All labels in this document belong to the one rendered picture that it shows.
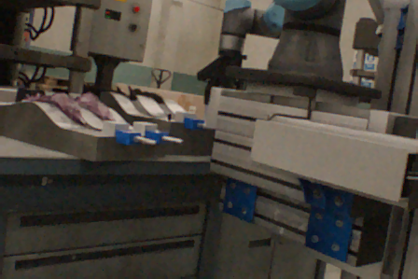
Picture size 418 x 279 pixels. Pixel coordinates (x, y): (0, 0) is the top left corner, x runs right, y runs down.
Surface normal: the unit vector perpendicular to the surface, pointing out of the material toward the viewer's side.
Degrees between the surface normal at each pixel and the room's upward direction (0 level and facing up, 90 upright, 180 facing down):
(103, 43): 90
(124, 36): 90
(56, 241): 90
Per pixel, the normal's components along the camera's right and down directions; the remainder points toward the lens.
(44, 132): -0.49, -0.03
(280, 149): -0.75, -0.08
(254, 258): 0.68, 0.14
